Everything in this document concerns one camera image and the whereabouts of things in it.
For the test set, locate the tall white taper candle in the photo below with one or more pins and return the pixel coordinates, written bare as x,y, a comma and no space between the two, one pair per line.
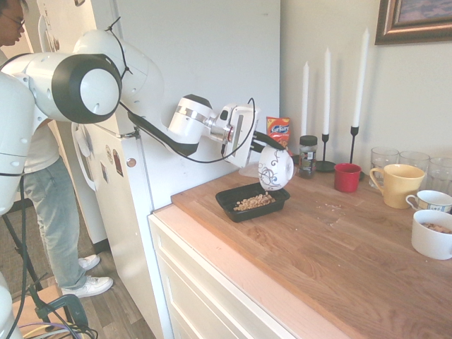
360,77

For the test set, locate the wooden robot mounting table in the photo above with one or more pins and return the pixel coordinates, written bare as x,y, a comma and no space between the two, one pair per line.
42,303

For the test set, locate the red mug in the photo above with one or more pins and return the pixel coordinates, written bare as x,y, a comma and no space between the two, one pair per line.
347,178

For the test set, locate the medium white taper candle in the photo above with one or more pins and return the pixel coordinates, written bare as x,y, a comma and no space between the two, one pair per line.
327,92

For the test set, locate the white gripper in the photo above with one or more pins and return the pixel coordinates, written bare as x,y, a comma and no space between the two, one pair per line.
243,141

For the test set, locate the black tripod stand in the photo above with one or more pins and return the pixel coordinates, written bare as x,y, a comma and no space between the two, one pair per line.
17,243

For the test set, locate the green metal clamp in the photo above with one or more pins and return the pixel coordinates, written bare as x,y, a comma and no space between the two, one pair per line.
70,307

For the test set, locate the spice jar with black lid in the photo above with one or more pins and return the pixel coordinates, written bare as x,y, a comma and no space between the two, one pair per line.
307,159

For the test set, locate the clear plastic container lid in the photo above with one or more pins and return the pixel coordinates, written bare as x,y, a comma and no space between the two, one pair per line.
249,171

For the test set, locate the small rectangular fridge magnet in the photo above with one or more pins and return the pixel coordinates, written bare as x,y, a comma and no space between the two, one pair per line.
104,173

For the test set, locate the person in white shirt and jeans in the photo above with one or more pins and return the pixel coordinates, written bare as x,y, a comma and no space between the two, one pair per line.
53,212

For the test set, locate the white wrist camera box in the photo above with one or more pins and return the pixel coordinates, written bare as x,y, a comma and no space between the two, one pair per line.
225,114

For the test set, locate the white cabinet with drawers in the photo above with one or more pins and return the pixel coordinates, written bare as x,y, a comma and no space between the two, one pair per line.
197,282

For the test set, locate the clear drinking glass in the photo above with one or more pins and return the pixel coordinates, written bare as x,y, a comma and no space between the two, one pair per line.
441,176
383,157
415,159

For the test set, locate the white sneaker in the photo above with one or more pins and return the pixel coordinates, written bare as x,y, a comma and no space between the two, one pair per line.
89,262
90,285

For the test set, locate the cereal in white mug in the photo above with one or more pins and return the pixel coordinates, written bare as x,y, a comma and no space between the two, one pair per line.
438,227

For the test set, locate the framed picture with brown frame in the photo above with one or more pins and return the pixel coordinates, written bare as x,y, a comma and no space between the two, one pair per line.
385,31

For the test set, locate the large plain white mug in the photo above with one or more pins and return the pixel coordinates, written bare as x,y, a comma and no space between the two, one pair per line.
431,243

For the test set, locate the orange Kurkure snack bag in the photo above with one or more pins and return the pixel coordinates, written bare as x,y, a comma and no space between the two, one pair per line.
279,129

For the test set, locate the black holder of tall candle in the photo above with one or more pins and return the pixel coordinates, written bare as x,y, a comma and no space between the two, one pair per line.
354,148

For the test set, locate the round white fridge magnet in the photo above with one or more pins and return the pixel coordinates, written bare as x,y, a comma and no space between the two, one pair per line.
108,153

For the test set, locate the round copper magnet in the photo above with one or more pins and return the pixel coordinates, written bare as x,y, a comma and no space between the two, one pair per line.
131,162

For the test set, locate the black holder of medium candle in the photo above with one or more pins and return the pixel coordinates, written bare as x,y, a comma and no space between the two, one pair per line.
325,164

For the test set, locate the cereal pieces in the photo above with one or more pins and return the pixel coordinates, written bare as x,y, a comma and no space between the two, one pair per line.
254,203

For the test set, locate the black plastic food container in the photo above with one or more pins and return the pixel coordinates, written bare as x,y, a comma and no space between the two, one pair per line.
247,215

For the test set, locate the yellow mug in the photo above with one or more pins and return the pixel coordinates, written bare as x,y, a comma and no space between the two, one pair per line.
402,187

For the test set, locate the white teacup with blue pattern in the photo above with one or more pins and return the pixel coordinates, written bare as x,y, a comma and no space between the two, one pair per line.
434,203

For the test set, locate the short white taper candle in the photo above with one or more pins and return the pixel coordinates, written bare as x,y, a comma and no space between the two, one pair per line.
305,102

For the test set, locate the black holder of short candle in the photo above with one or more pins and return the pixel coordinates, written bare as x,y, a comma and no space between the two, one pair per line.
296,159

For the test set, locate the white bowl with swirl pattern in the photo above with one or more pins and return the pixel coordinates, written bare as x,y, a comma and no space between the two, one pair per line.
277,169

